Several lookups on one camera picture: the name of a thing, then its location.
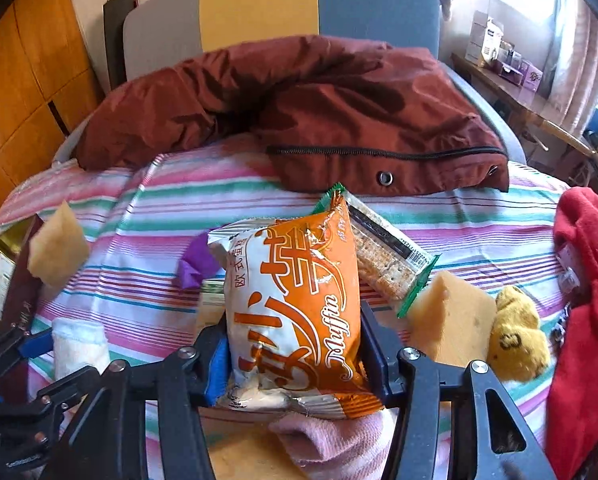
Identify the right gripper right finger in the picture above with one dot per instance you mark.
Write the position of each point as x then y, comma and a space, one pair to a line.
490, 439

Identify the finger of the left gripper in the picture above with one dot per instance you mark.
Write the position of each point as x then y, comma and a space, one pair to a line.
17, 345
54, 389

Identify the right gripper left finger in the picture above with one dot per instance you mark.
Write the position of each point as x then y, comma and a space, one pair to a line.
106, 438

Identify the yellow sponge wedge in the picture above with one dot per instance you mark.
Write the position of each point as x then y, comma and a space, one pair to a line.
451, 321

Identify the pink striped sock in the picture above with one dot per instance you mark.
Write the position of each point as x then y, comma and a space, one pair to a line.
337, 449

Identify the green cracker packet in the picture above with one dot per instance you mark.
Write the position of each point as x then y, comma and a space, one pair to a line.
387, 259

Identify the yellow plush toy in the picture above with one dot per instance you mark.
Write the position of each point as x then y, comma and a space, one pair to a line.
518, 349

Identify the yellow sponge block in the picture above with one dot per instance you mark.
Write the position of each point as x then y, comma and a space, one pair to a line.
58, 249

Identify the purple snack packet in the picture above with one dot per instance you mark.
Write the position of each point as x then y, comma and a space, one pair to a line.
196, 264

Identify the orange muffin snack bag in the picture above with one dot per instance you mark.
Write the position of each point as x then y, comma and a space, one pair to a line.
293, 315

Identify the striped tablecloth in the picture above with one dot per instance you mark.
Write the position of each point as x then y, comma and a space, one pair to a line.
138, 224

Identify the red fleece garment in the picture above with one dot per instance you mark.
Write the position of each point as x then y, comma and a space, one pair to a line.
572, 402

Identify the orange wooden cabinet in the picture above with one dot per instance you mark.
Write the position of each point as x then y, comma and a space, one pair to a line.
47, 86

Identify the maroon down jacket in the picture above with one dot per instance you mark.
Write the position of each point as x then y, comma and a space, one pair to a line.
380, 120

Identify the wooden side desk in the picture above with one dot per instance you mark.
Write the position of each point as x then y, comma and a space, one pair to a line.
547, 144

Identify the black rolled mat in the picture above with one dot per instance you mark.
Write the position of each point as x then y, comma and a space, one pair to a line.
115, 12

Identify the pink curtain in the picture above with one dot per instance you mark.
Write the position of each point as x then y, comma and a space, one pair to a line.
573, 66

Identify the grey yellow blue chair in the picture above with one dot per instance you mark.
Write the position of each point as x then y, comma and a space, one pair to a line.
160, 33

